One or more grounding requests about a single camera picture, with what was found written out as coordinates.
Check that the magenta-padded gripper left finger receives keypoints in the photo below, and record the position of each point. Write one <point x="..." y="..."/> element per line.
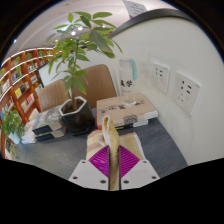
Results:
<point x="87" y="173"/>

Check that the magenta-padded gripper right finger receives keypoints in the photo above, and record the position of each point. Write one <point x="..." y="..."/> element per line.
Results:
<point x="140" y="173"/>

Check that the cream yellow striped towel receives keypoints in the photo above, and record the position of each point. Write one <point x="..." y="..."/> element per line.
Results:
<point x="113" y="136"/>

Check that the red and black book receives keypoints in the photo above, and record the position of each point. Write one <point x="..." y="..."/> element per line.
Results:
<point x="136" y="125"/>

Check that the dark-spined large book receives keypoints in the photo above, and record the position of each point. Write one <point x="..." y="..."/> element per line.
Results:
<point x="48" y="120"/>
<point x="53" y="135"/>

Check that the tall plant in black pot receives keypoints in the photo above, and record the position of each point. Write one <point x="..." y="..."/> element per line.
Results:
<point x="78" y="118"/>

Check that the white thin book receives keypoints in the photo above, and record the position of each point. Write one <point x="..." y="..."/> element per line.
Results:
<point x="28" y="141"/>

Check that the white thick book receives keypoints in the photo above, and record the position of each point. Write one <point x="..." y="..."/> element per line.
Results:
<point x="28" y="131"/>

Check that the beige upholstered chair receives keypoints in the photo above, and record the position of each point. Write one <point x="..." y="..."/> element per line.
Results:
<point x="98" y="83"/>
<point x="53" y="95"/>

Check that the leafy plant in white pot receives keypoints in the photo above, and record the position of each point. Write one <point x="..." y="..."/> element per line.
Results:
<point x="11" y="125"/>

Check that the clear acrylic sign stand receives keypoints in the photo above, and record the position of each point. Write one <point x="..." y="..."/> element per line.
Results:
<point x="128" y="83"/>

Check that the orange wooden bookshelf unit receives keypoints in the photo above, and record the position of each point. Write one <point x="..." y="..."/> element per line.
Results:
<point x="20" y="83"/>

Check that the ceiling lamp with round bulbs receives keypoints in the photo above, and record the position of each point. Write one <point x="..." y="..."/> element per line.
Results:
<point x="75" y="30"/>

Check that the white sign on partition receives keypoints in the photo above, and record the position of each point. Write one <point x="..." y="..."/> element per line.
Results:
<point x="135" y="7"/>

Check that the white wall socket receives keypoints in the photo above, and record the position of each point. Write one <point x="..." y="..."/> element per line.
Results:
<point x="160" y="77"/>
<point x="186" y="92"/>

